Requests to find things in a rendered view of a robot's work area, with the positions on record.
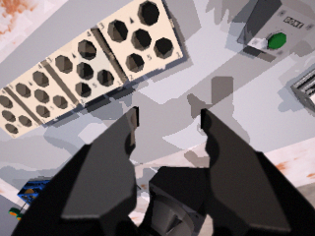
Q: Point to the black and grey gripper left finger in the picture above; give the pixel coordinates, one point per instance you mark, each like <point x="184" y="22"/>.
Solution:
<point x="92" y="192"/>

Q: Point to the blue tube rack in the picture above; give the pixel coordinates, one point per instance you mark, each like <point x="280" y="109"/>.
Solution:
<point x="30" y="185"/>

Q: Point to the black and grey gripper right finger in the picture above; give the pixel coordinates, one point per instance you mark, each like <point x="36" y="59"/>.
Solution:
<point x="246" y="192"/>

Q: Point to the grey bench mat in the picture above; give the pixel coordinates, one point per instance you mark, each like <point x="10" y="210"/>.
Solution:
<point x="249" y="90"/>

